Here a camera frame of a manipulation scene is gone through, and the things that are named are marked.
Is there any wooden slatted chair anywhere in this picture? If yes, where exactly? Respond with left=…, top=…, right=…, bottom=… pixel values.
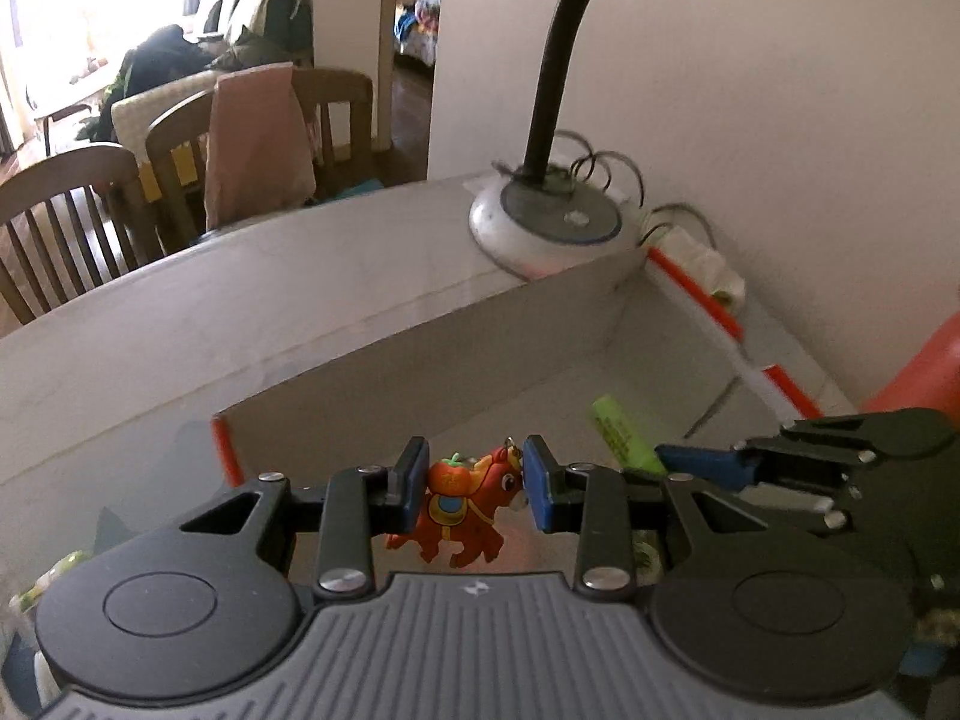
left=0, top=142, right=145, bottom=338

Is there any grey gooseneck desk lamp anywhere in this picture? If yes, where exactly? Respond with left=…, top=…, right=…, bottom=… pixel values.
left=450, top=0, right=647, bottom=280

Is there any green cylindrical tube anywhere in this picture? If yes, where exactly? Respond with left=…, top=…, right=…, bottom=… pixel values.
left=590, top=394, right=668, bottom=476

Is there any cream cloth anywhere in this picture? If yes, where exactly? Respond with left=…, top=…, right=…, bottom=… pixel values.
left=111, top=79, right=218, bottom=167

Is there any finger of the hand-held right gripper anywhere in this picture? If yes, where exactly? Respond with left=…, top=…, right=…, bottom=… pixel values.
left=656, top=409, right=959, bottom=497

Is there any coiled lamp cable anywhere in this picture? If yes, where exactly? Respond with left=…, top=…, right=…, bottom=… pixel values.
left=550, top=130, right=647, bottom=209

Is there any white power strip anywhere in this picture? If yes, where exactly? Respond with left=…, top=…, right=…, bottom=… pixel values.
left=643, top=229, right=748, bottom=310

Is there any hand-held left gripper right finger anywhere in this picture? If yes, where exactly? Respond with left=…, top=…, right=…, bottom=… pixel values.
left=523, top=433, right=752, bottom=604

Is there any colourful pile of things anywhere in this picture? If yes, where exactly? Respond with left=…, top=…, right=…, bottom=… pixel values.
left=393, top=0, right=440, bottom=67

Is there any orange horse keychain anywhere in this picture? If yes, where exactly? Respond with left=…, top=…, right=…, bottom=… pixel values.
left=385, top=435, right=530, bottom=569

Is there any pink cloth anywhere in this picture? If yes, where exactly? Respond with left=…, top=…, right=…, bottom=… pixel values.
left=204, top=64, right=318, bottom=233

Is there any sofa with clothes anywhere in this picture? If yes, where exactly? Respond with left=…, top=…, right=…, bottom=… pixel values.
left=187, top=0, right=316, bottom=70

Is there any dark jacket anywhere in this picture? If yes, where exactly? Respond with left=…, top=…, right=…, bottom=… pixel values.
left=97, top=24, right=226, bottom=143

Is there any red and white cardboard box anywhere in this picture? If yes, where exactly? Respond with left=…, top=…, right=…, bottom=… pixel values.
left=210, top=244, right=860, bottom=586

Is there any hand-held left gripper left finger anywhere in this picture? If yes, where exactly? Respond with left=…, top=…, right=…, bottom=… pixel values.
left=178, top=435, right=432, bottom=602

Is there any low coffee table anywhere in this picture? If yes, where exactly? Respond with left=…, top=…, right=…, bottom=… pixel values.
left=30, top=79, right=115, bottom=158

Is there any orange-red rounded object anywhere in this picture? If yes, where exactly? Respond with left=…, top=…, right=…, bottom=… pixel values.
left=861, top=313, right=960, bottom=421

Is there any yellow cushion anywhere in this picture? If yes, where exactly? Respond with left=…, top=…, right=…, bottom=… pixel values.
left=138, top=146, right=205, bottom=205

